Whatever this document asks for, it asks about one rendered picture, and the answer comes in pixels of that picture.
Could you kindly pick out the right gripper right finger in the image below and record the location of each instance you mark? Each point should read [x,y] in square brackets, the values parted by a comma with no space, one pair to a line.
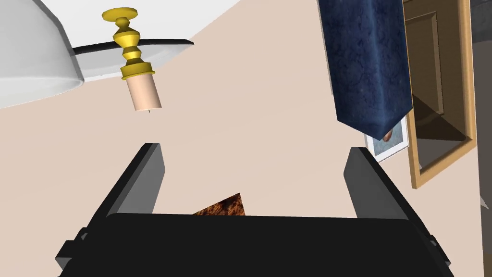
[369,188]

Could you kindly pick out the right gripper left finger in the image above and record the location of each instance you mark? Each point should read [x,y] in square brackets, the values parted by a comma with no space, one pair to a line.
[140,184]

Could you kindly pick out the white framed picture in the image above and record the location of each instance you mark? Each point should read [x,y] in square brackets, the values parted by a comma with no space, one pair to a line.
[392,144]

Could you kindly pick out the brown textured object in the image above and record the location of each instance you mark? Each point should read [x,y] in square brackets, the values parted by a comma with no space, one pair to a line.
[226,207]

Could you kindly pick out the wooden framed mirror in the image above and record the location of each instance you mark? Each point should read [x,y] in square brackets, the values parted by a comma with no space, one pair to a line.
[442,88]

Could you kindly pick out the dark blue box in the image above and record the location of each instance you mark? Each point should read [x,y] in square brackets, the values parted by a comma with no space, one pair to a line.
[365,61]

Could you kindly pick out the yellow candlestick with pale candle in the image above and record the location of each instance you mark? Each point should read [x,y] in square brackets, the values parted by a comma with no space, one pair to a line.
[134,57]

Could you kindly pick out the white plate with black rim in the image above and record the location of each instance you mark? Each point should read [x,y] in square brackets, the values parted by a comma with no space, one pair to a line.
[103,57]

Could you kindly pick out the white bowl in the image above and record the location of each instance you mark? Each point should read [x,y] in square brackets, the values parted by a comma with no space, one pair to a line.
[30,50]

